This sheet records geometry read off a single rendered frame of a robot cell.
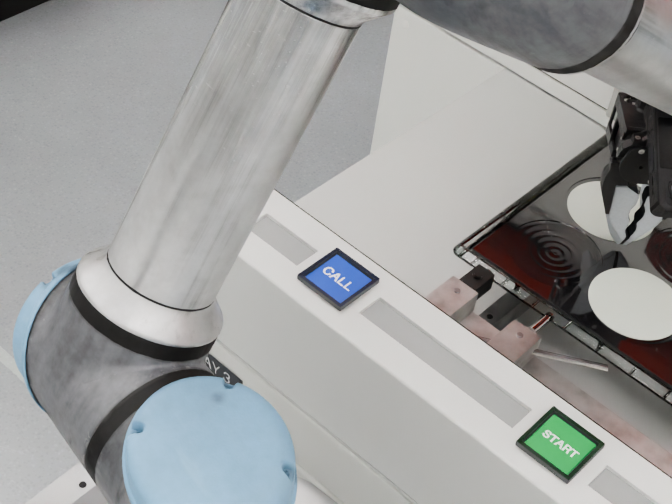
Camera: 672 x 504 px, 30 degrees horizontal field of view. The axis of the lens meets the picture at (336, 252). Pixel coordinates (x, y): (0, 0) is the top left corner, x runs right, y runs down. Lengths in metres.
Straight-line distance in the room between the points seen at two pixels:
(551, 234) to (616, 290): 0.10
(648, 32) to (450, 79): 1.01
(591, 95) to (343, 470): 0.65
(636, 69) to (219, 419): 0.36
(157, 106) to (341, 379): 1.78
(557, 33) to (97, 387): 0.41
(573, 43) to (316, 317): 0.49
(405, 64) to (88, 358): 1.04
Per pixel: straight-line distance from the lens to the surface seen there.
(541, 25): 0.73
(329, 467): 1.29
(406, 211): 1.48
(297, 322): 1.18
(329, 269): 1.19
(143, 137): 2.81
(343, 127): 2.89
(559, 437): 1.11
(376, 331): 1.15
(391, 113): 1.92
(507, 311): 1.35
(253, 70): 0.81
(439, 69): 1.81
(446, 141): 1.59
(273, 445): 0.86
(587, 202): 1.43
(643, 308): 1.33
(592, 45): 0.76
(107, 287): 0.90
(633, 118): 1.30
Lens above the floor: 1.81
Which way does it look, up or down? 45 degrees down
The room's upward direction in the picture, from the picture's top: 9 degrees clockwise
